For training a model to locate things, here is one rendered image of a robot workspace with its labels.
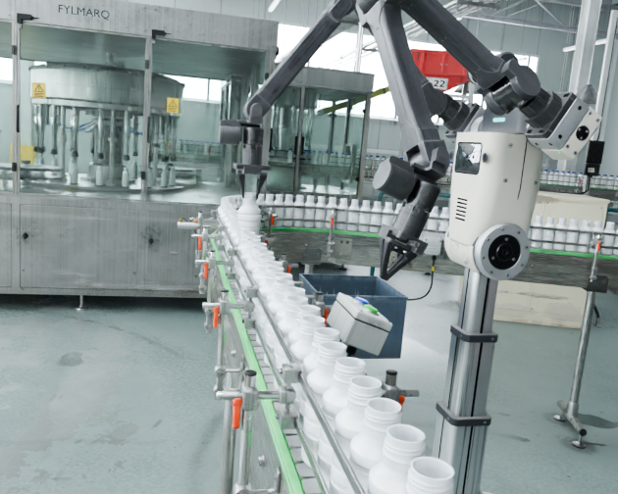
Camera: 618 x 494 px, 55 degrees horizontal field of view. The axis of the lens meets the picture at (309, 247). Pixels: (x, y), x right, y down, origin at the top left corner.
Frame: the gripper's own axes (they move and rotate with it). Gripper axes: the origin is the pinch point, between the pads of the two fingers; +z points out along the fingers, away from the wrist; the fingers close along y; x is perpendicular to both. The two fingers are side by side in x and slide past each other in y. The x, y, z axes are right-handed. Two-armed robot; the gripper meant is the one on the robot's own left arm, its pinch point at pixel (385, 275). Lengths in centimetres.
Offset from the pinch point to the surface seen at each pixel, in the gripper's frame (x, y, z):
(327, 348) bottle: -17.7, 33.7, 9.8
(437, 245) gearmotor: 88, -161, -13
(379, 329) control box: 2.1, 3.7, 9.8
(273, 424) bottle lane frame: -16.6, 23.8, 26.2
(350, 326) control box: -3.5, 3.6, 11.3
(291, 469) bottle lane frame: -16.1, 36.3, 26.1
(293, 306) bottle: -18.3, 13.2, 9.9
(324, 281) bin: 24, -105, 18
